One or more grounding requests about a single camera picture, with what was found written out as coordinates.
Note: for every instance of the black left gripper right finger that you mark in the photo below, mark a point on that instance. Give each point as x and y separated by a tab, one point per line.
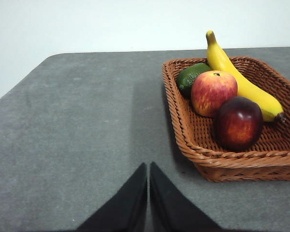
171	210

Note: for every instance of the yellow banana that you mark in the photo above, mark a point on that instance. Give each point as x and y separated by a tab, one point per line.
246	89

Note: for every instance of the green avocado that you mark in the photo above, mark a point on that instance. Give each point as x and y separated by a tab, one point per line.
188	77

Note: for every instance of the brown woven wicker basket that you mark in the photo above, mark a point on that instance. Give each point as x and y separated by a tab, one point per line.
198	154

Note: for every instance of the dark red plum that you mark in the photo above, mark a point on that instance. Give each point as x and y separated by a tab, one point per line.
239	123

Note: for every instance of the red and yellow apple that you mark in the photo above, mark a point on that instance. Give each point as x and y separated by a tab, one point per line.
210	94

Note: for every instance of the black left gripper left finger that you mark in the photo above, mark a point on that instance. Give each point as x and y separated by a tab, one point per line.
128	207

